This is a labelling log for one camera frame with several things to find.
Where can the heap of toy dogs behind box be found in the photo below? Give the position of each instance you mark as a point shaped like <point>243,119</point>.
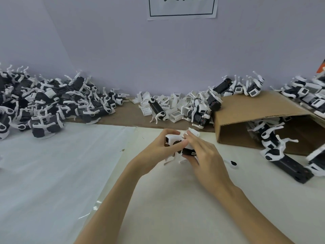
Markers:
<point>304,93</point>

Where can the toy robot dog lying alone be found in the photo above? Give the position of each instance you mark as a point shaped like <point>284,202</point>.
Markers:
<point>158,107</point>

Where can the translucent plastic sheet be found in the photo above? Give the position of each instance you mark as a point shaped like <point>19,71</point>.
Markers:
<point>50,180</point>

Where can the person's right hand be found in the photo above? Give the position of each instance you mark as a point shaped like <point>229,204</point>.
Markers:
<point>210,165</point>

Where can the person's left forearm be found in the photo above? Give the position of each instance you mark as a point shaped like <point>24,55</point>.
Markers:
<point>111,208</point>

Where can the orange black object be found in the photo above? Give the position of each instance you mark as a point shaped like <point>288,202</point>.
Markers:
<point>321,66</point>

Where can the person's left hand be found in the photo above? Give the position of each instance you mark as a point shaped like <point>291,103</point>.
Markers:
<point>149,156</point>

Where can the person's right forearm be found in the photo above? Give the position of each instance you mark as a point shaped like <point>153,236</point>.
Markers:
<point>248,215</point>

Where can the black white toy robot dog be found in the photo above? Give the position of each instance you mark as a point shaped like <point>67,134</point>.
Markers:
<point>175,143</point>

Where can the brown cardboard box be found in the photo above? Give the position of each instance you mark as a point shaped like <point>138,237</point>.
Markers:
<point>251,111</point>

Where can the small white black plastic part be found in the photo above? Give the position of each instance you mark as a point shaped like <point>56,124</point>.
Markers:
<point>233,163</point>

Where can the heap of toy dogs inside box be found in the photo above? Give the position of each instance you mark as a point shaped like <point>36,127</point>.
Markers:
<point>279,152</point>

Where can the cluster of toy dogs by box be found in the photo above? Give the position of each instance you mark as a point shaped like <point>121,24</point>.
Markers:
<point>215,99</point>

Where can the person's left thumb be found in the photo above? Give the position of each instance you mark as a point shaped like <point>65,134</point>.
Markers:
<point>183,146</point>

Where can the heap of white labelled plastic parts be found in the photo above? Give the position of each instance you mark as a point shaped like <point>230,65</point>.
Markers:
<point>177,104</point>

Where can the person's right thumb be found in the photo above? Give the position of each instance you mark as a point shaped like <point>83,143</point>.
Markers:
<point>193,161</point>

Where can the large pile of toy dogs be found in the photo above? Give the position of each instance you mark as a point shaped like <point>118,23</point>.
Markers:
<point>48,104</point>

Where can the white paper wall sign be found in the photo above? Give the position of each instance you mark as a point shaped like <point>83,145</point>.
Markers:
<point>182,8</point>

